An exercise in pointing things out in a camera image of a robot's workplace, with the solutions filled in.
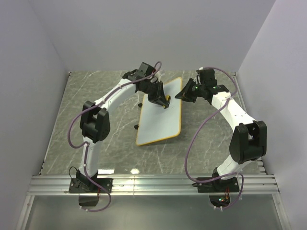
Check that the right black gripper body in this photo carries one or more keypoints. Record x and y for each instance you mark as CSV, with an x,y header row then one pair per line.
x,y
195,91

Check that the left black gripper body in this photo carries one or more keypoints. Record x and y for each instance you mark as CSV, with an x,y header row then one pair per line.
x,y
153,90

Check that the yellow bone-shaped eraser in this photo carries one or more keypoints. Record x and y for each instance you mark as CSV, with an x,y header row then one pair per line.
x,y
168,98

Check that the yellow framed whiteboard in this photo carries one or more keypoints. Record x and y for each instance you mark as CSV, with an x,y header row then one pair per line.
x,y
156,123

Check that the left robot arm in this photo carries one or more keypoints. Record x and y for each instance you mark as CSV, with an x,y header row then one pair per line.
x,y
95,118

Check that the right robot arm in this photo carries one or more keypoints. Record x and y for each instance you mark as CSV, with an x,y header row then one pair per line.
x,y
220,97

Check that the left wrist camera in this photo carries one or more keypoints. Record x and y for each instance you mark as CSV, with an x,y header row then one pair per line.
x,y
159,75

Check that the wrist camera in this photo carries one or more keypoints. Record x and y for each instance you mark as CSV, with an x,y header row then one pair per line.
x,y
201,76
159,75

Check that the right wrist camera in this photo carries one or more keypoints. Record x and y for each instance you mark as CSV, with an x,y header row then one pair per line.
x,y
201,76

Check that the whiteboard wire stand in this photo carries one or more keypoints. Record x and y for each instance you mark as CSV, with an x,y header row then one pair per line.
x,y
136,126

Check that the aluminium mounting rail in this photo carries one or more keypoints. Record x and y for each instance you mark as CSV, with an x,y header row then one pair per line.
x,y
147,185

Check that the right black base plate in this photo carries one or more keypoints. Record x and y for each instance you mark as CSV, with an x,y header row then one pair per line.
x,y
218,186

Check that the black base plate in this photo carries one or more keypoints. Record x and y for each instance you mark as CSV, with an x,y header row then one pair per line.
x,y
218,186
78,187

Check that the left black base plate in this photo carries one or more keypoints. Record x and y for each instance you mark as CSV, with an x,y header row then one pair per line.
x,y
78,187

